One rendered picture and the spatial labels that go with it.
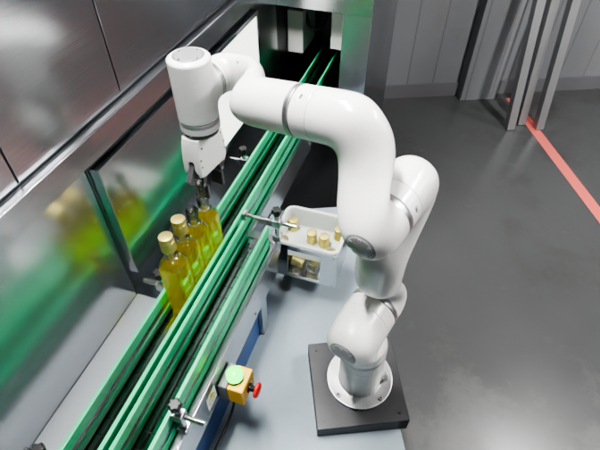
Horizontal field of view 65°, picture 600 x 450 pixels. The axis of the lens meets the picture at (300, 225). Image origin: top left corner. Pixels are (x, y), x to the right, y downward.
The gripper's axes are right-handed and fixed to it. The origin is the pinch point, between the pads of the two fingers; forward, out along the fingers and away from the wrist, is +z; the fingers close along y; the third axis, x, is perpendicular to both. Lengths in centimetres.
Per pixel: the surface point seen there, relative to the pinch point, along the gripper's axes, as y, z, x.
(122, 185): 11.4, -1.6, -16.2
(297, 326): -11, 64, 17
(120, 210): 14.7, 3.2, -15.6
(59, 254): 31.6, 1.3, -15.8
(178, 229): 10.2, 8.1, -3.6
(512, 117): -287, 130, 57
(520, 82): -291, 104, 53
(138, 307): 20.7, 34.2, -14.7
